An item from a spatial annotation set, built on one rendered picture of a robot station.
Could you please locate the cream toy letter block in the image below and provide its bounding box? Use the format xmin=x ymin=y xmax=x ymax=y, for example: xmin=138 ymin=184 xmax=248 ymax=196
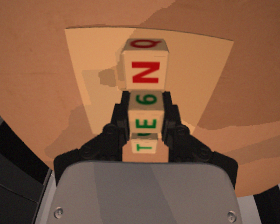
xmin=131 ymin=133 xmax=158 ymax=153
xmin=128 ymin=90 xmax=165 ymax=133
xmin=122 ymin=38 xmax=170 ymax=90

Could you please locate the light tan flat mat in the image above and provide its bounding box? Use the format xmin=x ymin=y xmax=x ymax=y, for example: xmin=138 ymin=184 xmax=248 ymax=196
xmin=64 ymin=26 xmax=234 ymax=135

